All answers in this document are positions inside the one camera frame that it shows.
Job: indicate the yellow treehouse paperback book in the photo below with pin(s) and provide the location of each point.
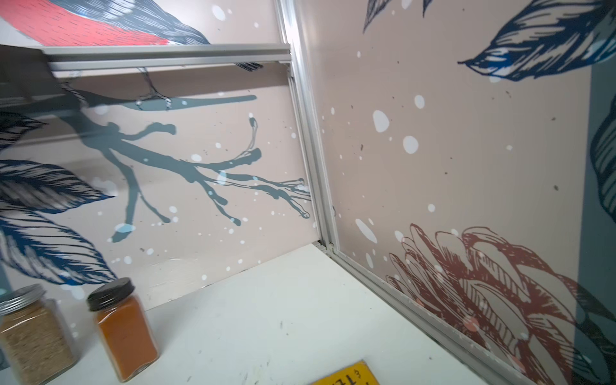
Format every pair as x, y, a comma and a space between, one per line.
356, 374

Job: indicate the glass jar orange spice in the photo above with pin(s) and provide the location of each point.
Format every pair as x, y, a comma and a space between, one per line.
123, 328

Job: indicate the glass jar brown spice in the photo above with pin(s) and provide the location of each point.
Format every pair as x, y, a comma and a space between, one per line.
35, 337

